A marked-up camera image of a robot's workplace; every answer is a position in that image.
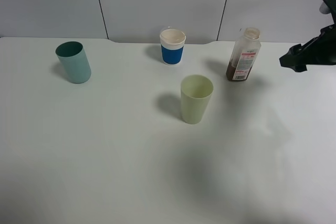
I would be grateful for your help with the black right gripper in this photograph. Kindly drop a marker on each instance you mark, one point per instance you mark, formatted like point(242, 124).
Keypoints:
point(318, 51)

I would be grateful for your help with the clear bottle with brown drink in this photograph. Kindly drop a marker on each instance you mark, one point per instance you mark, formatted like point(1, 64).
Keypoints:
point(244, 54)

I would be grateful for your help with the light green plastic cup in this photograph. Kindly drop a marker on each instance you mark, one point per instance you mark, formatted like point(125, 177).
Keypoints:
point(196, 92)

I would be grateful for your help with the blue sleeved white cup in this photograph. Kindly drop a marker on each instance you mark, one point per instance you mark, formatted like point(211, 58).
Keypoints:
point(172, 45)

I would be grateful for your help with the teal plastic cup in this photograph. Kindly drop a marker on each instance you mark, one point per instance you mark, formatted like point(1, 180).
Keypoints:
point(74, 60)

